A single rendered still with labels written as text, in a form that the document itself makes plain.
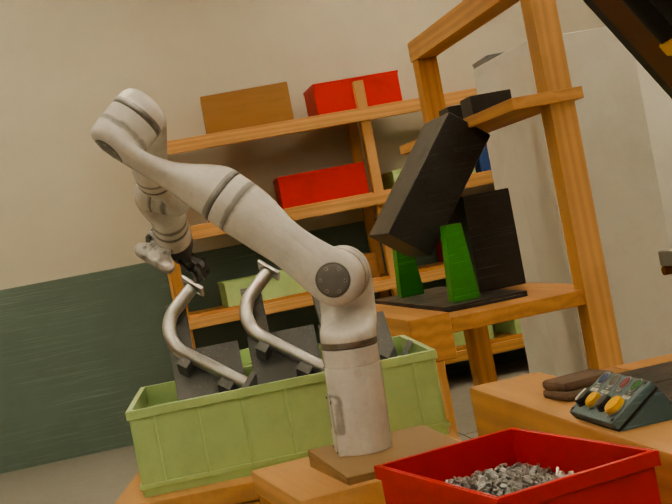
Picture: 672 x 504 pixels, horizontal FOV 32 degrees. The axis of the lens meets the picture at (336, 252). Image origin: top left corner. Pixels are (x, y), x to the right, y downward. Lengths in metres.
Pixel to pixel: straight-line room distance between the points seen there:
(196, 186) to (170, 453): 0.65
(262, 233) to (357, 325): 0.21
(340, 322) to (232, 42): 6.89
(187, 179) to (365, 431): 0.49
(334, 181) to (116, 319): 1.83
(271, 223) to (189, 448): 0.63
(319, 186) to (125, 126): 6.22
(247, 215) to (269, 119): 6.25
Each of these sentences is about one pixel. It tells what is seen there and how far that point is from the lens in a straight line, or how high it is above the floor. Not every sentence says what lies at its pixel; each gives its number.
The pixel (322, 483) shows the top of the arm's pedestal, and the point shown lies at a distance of 1.85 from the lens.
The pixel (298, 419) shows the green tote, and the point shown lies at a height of 0.88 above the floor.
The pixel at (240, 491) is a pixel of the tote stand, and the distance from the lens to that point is 2.29.
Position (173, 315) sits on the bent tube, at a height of 1.11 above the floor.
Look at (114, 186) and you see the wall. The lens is 8.53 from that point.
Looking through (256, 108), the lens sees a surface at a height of 2.14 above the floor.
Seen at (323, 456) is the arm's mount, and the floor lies 0.87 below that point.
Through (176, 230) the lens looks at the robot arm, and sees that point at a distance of 2.31.
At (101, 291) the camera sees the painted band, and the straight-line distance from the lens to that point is 8.50.
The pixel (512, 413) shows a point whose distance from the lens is 1.97.
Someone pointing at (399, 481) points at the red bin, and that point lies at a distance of 1.49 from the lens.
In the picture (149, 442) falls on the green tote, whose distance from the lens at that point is 2.34.
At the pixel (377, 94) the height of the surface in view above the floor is 2.09.
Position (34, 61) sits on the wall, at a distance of 8.65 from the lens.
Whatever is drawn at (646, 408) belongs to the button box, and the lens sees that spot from 1.62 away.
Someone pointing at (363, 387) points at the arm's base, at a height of 0.98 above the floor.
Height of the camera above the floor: 1.23
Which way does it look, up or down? 1 degrees down
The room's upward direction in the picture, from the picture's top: 11 degrees counter-clockwise
